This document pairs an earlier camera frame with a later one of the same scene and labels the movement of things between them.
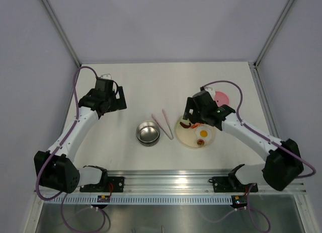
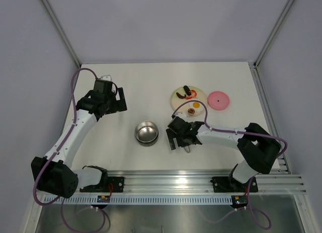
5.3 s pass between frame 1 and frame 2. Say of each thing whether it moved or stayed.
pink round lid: stayed
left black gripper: stayed
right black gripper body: moved
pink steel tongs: moved
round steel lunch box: stayed
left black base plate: stayed
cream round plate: moved
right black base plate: stayed
